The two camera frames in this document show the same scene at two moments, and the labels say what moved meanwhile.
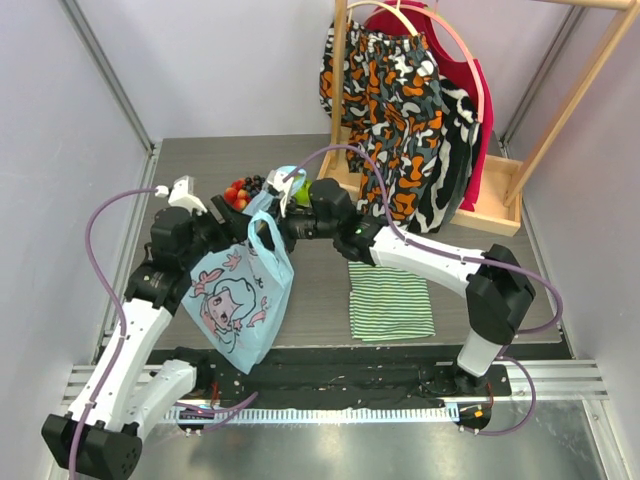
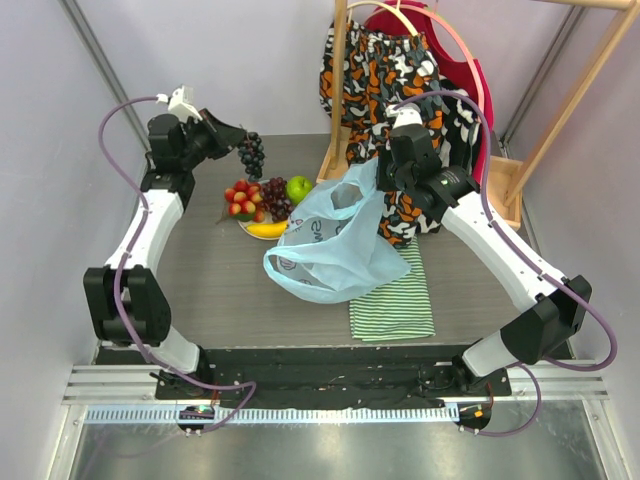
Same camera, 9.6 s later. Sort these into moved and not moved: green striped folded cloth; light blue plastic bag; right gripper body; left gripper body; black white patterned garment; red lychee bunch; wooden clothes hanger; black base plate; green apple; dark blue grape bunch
Moved: light blue plastic bag; right gripper body; left gripper body; dark blue grape bunch
Not moved: red lychee bunch; green striped folded cloth; black white patterned garment; wooden clothes hanger; black base plate; green apple
